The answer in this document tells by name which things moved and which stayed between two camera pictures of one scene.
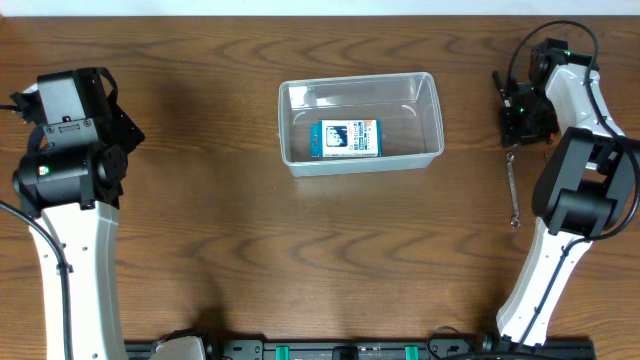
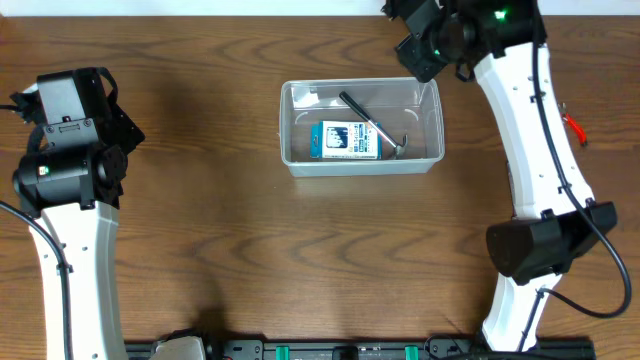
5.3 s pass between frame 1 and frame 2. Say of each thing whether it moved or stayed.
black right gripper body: moved
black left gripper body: stayed
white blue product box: stayed
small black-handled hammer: moved
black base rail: stayed
